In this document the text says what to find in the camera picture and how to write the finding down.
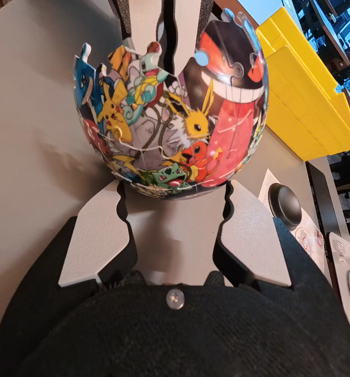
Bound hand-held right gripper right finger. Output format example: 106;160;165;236
213;180;292;288

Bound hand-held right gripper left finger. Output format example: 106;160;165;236
58;180;138;290

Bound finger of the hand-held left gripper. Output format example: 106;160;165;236
170;0;205;78
128;0;172;75

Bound colourful cartoon puzzle ball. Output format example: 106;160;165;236
73;8;270;201

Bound black dome ball stand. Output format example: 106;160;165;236
268;183;304;232

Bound white instruction leaflet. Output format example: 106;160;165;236
258;168;326;273

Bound black panel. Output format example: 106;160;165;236
306;160;350;237

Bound yellow storage bin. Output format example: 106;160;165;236
265;46;350;162
256;7;350;98

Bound clear plastic blister tray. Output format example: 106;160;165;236
329;231;350;355

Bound cluttered storage shelf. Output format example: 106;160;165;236
293;0;350;93

